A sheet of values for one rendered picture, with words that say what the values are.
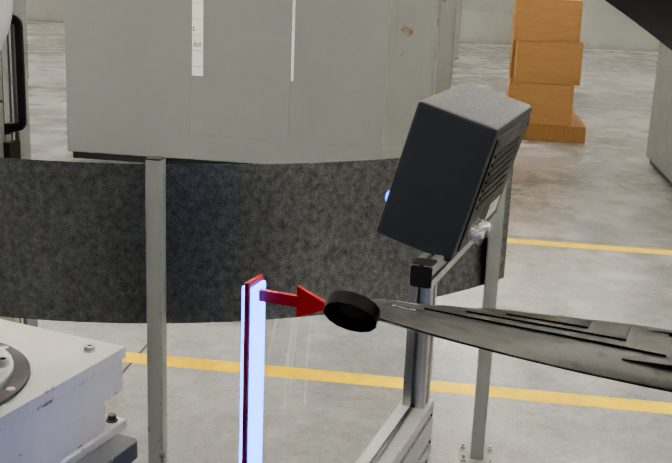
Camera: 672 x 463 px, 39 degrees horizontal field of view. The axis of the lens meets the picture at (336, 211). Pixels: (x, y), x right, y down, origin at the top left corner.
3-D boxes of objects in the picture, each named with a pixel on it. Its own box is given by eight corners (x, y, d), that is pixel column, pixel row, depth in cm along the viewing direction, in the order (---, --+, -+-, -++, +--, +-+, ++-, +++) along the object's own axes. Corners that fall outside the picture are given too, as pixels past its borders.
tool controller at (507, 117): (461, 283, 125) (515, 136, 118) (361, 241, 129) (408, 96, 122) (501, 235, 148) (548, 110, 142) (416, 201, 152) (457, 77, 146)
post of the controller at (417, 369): (423, 410, 125) (433, 266, 120) (401, 405, 126) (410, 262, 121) (429, 400, 127) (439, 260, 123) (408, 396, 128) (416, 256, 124)
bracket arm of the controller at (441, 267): (431, 289, 121) (432, 267, 120) (408, 286, 122) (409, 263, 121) (473, 243, 142) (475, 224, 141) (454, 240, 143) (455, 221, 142)
